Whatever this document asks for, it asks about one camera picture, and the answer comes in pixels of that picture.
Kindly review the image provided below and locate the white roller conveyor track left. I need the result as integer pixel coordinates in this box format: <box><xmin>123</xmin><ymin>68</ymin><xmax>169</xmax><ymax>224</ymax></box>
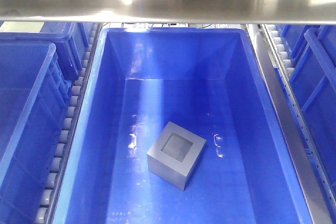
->
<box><xmin>35</xmin><ymin>23</ymin><xmax>104</xmax><ymax>223</ymax></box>

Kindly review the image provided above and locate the white roller conveyor track right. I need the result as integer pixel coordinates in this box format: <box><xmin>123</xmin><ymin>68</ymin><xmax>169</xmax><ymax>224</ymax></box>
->
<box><xmin>263</xmin><ymin>24</ymin><xmax>295</xmax><ymax>79</ymax></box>

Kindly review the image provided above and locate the white roller conveyor track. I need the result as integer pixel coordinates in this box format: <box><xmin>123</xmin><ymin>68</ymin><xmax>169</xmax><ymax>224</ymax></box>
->
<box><xmin>35</xmin><ymin>23</ymin><xmax>104</xmax><ymax>223</ymax></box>
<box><xmin>263</xmin><ymin>24</ymin><xmax>295</xmax><ymax>79</ymax></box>

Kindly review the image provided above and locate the large blue target bin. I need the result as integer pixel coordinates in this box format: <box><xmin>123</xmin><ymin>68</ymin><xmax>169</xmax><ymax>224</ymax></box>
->
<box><xmin>53</xmin><ymin>28</ymin><xmax>312</xmax><ymax>223</ymax></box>

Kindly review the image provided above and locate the blue bin right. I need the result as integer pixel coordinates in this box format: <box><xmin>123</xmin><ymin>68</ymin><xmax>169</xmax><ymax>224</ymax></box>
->
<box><xmin>276</xmin><ymin>25</ymin><xmax>335</xmax><ymax>211</ymax></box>

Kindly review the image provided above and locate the blue bin left rear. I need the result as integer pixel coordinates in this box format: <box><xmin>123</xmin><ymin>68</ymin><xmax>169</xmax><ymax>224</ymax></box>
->
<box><xmin>0</xmin><ymin>22</ymin><xmax>99</xmax><ymax>81</ymax></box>

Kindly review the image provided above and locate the blue bin left front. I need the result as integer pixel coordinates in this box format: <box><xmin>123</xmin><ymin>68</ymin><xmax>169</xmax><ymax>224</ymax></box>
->
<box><xmin>1</xmin><ymin>41</ymin><xmax>71</xmax><ymax>223</ymax></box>

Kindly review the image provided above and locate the gray hollow cube base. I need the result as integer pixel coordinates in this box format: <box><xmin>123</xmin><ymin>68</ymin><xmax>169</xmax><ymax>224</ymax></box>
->
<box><xmin>146</xmin><ymin>122</ymin><xmax>206</xmax><ymax>190</ymax></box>

